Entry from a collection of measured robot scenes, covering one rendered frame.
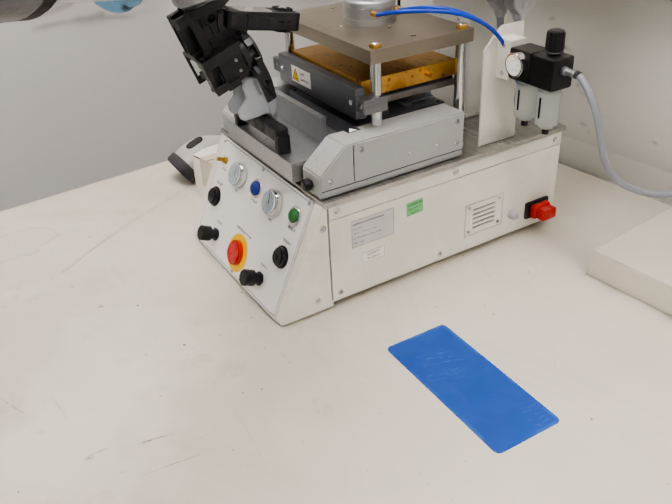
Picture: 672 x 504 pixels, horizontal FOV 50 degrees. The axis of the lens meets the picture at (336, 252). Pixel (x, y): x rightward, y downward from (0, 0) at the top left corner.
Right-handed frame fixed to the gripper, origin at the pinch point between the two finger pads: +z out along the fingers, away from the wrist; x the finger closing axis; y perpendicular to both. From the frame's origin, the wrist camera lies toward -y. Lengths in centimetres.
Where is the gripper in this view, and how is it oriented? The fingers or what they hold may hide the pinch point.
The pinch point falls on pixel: (273, 113)
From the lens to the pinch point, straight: 110.5
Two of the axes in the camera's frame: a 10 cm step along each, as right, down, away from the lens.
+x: 5.2, 4.2, -7.4
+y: -7.8, 5.8, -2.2
